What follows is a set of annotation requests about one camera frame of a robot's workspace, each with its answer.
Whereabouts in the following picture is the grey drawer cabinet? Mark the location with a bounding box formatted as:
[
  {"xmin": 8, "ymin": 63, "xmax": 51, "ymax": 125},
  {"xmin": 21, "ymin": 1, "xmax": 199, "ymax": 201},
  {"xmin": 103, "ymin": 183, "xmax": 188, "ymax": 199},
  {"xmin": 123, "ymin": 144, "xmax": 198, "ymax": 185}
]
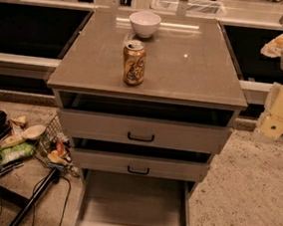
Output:
[{"xmin": 32, "ymin": 2, "xmax": 256, "ymax": 226}]

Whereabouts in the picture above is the white ceramic bowl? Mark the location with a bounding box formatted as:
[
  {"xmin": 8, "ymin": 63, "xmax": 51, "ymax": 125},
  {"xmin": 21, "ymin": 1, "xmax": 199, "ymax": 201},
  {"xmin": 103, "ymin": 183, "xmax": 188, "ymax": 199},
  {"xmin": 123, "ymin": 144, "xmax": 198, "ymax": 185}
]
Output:
[{"xmin": 129, "ymin": 11, "xmax": 161, "ymax": 38}]

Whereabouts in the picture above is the small white bowl on floor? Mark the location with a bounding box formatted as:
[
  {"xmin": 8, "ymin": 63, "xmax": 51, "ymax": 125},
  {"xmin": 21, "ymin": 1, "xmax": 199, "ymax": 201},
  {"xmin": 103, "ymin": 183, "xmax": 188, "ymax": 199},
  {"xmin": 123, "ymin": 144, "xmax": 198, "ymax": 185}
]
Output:
[{"xmin": 21, "ymin": 125, "xmax": 46, "ymax": 139}]

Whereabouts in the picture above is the grey drawer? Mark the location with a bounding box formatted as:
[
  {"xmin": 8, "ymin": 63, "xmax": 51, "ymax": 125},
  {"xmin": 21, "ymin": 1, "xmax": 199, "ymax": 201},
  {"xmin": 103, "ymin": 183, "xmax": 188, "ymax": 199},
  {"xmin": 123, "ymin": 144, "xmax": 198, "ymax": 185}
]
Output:
[
  {"xmin": 71, "ymin": 148, "xmax": 209, "ymax": 182},
  {"xmin": 57, "ymin": 109, "xmax": 232, "ymax": 154},
  {"xmin": 76, "ymin": 170, "xmax": 189, "ymax": 226}
]

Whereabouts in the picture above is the gold soda can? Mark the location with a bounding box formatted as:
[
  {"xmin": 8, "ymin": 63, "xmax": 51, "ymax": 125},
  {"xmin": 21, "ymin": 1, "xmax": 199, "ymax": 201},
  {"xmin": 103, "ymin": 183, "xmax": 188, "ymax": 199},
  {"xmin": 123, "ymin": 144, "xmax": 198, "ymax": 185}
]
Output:
[{"xmin": 123, "ymin": 39, "xmax": 146, "ymax": 86}]

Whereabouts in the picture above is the green snack bag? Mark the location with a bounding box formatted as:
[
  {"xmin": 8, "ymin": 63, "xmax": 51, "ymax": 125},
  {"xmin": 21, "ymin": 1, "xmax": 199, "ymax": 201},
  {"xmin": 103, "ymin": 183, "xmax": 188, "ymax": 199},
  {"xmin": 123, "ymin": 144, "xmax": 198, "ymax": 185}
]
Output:
[{"xmin": 0, "ymin": 142, "xmax": 35, "ymax": 165}]

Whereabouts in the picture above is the wire basket with items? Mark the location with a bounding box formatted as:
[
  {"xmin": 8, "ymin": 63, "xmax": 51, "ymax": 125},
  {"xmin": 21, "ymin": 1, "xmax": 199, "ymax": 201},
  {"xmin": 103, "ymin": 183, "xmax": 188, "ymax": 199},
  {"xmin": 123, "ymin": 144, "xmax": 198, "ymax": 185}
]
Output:
[{"xmin": 35, "ymin": 115, "xmax": 80, "ymax": 178}]

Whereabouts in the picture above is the clear plastic tray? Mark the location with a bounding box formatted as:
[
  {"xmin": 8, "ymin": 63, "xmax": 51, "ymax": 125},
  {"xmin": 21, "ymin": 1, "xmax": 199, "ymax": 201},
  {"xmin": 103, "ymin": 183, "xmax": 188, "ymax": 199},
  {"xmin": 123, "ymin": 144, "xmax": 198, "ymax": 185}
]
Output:
[{"xmin": 150, "ymin": 0, "xmax": 226, "ymax": 15}]

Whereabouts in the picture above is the black tripod leg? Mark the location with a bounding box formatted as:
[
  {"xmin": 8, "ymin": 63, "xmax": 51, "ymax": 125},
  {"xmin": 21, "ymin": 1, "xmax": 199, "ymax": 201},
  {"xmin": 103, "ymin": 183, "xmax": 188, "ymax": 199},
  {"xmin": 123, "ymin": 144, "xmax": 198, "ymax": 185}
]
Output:
[{"xmin": 9, "ymin": 168, "xmax": 60, "ymax": 226}]

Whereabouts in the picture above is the grey middle drawer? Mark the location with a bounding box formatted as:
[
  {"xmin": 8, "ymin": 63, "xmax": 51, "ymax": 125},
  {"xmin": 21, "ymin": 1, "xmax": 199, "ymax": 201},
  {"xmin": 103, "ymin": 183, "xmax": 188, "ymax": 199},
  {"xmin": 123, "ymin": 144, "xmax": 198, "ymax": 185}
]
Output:
[{"xmin": 71, "ymin": 148, "xmax": 209, "ymax": 182}]

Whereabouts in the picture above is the grey top drawer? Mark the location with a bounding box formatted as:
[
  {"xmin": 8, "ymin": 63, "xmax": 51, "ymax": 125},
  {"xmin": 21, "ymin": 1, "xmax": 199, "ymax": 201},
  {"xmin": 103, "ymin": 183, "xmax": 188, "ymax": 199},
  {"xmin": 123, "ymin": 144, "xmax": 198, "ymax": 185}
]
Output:
[{"xmin": 57, "ymin": 109, "xmax": 232, "ymax": 154}]

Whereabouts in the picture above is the grey bottom drawer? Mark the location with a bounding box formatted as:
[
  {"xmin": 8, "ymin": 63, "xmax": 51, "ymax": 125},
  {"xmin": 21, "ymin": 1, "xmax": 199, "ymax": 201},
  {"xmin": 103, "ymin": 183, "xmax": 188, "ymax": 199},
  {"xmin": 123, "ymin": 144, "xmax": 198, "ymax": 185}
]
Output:
[{"xmin": 76, "ymin": 170, "xmax": 189, "ymax": 226}]

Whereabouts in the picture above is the black cable on floor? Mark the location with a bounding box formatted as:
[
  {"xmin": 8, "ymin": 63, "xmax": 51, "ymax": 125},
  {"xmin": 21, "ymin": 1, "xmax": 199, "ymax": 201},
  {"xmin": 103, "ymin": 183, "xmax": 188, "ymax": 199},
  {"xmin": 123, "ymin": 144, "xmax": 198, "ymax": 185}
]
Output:
[{"xmin": 29, "ymin": 172, "xmax": 73, "ymax": 226}]

